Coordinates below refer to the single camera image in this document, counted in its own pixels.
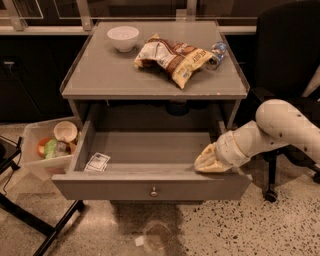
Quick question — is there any black office chair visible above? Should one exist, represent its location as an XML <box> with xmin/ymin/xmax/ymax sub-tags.
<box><xmin>236</xmin><ymin>0</ymin><xmax>320</xmax><ymax>202</ymax></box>

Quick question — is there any brown yellow chip bag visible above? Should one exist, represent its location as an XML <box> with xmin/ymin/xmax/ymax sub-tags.
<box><xmin>134</xmin><ymin>34</ymin><xmax>213</xmax><ymax>89</ymax></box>

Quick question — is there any black stand base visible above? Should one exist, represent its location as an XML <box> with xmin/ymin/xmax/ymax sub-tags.
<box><xmin>0</xmin><ymin>136</ymin><xmax>85</xmax><ymax>256</ymax></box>

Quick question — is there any white ceramic bowl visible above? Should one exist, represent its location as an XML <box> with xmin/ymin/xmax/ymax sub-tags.
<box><xmin>107</xmin><ymin>26</ymin><xmax>140</xmax><ymax>52</ymax></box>

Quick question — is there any clear plastic storage bin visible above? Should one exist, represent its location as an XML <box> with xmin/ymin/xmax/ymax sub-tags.
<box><xmin>22</xmin><ymin>116</ymin><xmax>80</xmax><ymax>180</ymax></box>

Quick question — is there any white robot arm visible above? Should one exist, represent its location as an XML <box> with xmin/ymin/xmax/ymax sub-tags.
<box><xmin>194</xmin><ymin>74</ymin><xmax>320</xmax><ymax>173</ymax></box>

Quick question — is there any white cup in bin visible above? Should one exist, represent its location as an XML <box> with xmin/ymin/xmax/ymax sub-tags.
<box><xmin>53</xmin><ymin>121</ymin><xmax>78</xmax><ymax>142</ymax></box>

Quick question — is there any white card packet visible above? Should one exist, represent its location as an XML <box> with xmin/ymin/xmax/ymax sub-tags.
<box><xmin>85</xmin><ymin>153</ymin><xmax>110</xmax><ymax>172</ymax></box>

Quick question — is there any clear plastic water bottle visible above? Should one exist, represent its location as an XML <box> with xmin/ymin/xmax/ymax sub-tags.
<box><xmin>207</xmin><ymin>41</ymin><xmax>227</xmax><ymax>70</ymax></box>

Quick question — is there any grey top drawer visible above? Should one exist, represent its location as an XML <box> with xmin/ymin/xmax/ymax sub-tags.
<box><xmin>53</xmin><ymin>104</ymin><xmax>250</xmax><ymax>202</ymax></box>

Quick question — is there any green item in bin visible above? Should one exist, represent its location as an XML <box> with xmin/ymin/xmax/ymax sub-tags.
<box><xmin>44</xmin><ymin>139</ymin><xmax>57</xmax><ymax>159</ymax></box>

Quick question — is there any grey drawer cabinet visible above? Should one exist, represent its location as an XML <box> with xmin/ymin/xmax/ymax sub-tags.
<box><xmin>59</xmin><ymin>19</ymin><xmax>250</xmax><ymax>205</ymax></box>

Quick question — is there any orange fruit in bin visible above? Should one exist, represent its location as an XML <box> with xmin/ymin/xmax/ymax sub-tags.
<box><xmin>37</xmin><ymin>138</ymin><xmax>51</xmax><ymax>159</ymax></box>

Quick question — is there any round floor plate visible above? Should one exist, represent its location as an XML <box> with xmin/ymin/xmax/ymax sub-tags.
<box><xmin>144</xmin><ymin>222</ymin><xmax>172</xmax><ymax>251</ymax></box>

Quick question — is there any small white paper scrap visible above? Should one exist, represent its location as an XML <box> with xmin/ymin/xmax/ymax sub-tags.
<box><xmin>135</xmin><ymin>236</ymin><xmax>144</xmax><ymax>246</ymax></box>

